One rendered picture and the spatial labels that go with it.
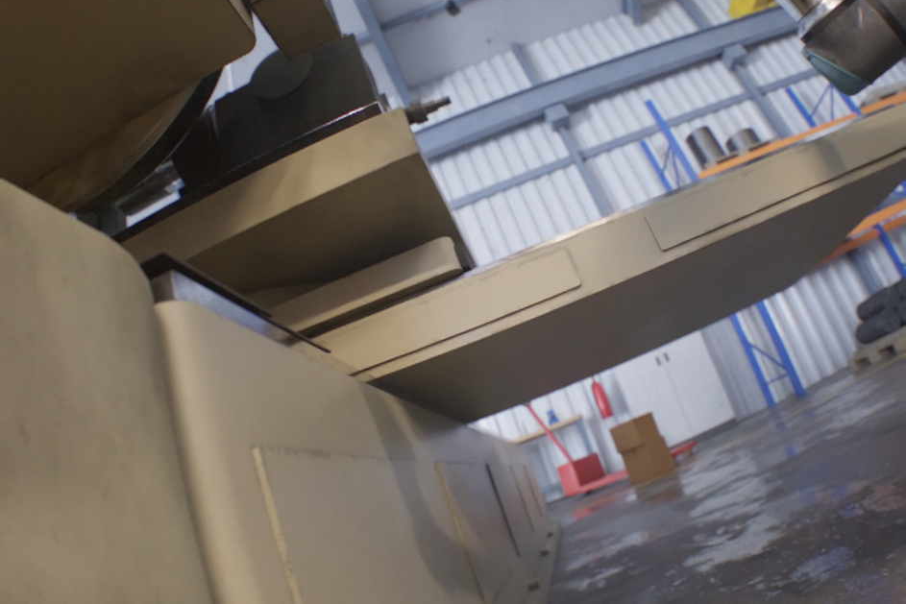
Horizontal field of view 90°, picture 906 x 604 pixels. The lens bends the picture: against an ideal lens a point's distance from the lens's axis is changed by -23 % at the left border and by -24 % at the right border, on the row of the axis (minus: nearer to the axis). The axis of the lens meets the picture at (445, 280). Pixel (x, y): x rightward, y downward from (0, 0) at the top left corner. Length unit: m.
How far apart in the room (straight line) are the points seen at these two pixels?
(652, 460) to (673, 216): 3.82
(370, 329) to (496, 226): 7.55
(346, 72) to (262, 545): 0.86
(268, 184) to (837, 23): 0.94
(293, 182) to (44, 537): 0.72
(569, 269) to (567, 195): 7.71
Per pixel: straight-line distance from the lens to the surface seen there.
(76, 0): 0.84
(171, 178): 1.33
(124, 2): 0.84
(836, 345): 8.74
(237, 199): 0.96
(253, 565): 0.44
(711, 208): 1.00
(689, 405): 7.28
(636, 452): 4.76
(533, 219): 8.48
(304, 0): 0.92
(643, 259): 0.95
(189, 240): 0.99
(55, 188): 1.06
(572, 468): 5.88
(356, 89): 1.05
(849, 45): 0.98
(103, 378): 0.36
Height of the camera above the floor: 0.36
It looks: 22 degrees up
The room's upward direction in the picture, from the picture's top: 20 degrees counter-clockwise
